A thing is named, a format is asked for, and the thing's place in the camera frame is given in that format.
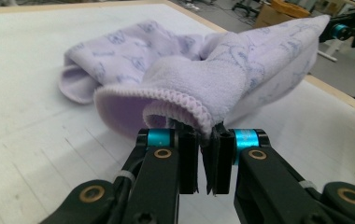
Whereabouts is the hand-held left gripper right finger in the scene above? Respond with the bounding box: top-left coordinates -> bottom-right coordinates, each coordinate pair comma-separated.
200,121 -> 333,224

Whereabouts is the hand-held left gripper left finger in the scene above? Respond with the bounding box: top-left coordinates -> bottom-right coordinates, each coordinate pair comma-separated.
121,121 -> 200,224

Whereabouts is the white metal stand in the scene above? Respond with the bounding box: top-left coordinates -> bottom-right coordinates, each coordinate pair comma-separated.
317,38 -> 346,63

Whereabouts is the lilac printed towel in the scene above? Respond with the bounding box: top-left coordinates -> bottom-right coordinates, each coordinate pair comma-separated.
58,14 -> 332,140

